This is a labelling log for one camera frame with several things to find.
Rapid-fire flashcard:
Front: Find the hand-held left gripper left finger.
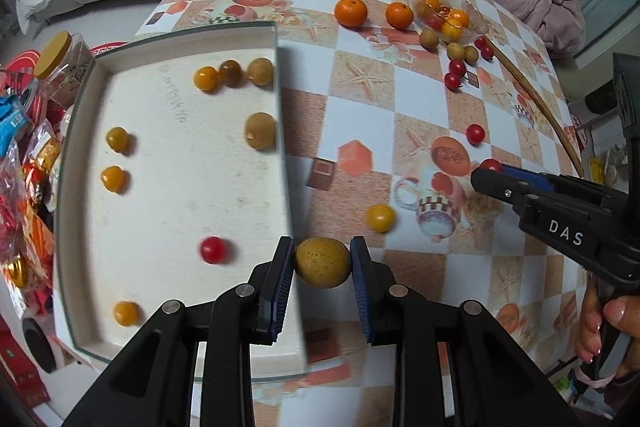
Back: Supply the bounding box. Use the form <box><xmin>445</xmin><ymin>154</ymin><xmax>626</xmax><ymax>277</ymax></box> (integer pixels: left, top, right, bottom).
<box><xmin>60</xmin><ymin>236</ymin><xmax>301</xmax><ymax>427</ymax></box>

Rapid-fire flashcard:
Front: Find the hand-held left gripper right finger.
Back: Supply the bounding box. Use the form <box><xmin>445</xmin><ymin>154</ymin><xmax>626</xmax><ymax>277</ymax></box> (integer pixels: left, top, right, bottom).
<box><xmin>349</xmin><ymin>235</ymin><xmax>583</xmax><ymax>427</ymax></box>

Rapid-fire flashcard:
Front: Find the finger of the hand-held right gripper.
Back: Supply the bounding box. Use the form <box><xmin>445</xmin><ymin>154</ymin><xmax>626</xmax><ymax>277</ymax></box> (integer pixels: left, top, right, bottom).
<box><xmin>471</xmin><ymin>166</ymin><xmax>540</xmax><ymax>211</ymax></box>
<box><xmin>499</xmin><ymin>164</ymin><xmax>583</xmax><ymax>190</ymax></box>

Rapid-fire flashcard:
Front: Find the white shallow tray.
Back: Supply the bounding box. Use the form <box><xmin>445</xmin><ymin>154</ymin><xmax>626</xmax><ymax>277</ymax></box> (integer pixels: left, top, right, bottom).
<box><xmin>52</xmin><ymin>21</ymin><xmax>308</xmax><ymax>383</ymax></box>

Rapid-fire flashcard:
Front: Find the yellow cherry tomato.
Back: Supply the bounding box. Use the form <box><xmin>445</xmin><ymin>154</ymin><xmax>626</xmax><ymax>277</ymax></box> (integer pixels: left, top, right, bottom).
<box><xmin>105</xmin><ymin>127</ymin><xmax>132</xmax><ymax>154</ymax></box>
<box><xmin>366</xmin><ymin>204</ymin><xmax>397</xmax><ymax>233</ymax></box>
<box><xmin>101</xmin><ymin>165</ymin><xmax>130</xmax><ymax>194</ymax></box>
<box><xmin>113</xmin><ymin>301</ymin><xmax>141</xmax><ymax>327</ymax></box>
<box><xmin>193</xmin><ymin>66</ymin><xmax>221</xmax><ymax>92</ymax></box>

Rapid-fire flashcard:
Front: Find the brown cherry tomato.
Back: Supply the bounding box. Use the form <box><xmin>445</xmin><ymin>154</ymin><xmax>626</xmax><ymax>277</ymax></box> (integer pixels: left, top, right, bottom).
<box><xmin>219</xmin><ymin>60</ymin><xmax>243</xmax><ymax>86</ymax></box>

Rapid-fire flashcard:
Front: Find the person's right hand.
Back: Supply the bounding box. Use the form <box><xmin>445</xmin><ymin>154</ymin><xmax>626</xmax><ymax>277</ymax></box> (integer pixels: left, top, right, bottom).
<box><xmin>574</xmin><ymin>289</ymin><xmax>640</xmax><ymax>383</ymax></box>

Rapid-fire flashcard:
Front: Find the long wooden stick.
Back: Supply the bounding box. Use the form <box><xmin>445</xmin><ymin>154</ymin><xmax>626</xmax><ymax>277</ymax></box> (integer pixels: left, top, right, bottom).
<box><xmin>492</xmin><ymin>44</ymin><xmax>586</xmax><ymax>178</ymax></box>

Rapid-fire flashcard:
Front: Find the dark round object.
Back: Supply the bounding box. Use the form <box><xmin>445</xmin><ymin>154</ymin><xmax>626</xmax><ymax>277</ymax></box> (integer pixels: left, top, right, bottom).
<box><xmin>585</xmin><ymin>89</ymin><xmax>618</xmax><ymax>115</ymax></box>

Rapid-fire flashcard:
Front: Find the white cabinet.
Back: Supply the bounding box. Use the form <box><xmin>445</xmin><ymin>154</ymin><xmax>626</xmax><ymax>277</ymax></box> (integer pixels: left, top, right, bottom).
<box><xmin>570</xmin><ymin>0</ymin><xmax>640</xmax><ymax>72</ymax></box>

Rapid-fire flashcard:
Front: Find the black round disc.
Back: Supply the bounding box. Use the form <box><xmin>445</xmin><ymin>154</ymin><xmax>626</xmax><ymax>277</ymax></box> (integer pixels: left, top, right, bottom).
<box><xmin>22</xmin><ymin>317</ymin><xmax>58</xmax><ymax>375</ymax></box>

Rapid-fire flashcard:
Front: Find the pile of red snack packets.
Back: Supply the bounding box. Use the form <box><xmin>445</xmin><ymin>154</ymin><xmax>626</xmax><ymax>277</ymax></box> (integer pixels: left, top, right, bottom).
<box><xmin>0</xmin><ymin>107</ymin><xmax>71</xmax><ymax>323</ymax></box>

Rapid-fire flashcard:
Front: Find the red box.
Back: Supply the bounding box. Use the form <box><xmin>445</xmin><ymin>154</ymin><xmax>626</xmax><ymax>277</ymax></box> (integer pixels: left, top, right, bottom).
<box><xmin>0</xmin><ymin>327</ymin><xmax>51</xmax><ymax>408</ymax></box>

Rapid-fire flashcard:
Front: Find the blue snack packet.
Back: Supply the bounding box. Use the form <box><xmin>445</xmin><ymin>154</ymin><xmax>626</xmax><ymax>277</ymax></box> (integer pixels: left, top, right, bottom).
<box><xmin>0</xmin><ymin>94</ymin><xmax>31</xmax><ymax>158</ymax></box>

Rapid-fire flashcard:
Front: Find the clear jar with yellow lid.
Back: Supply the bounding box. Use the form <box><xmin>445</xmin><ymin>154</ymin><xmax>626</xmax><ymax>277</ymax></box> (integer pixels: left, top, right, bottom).
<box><xmin>34</xmin><ymin>31</ymin><xmax>96</xmax><ymax>108</ymax></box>

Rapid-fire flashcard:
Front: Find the red round tin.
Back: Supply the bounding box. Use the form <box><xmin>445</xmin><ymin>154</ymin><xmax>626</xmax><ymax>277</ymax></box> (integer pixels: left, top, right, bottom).
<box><xmin>2</xmin><ymin>49</ymin><xmax>51</xmax><ymax>118</ymax></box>

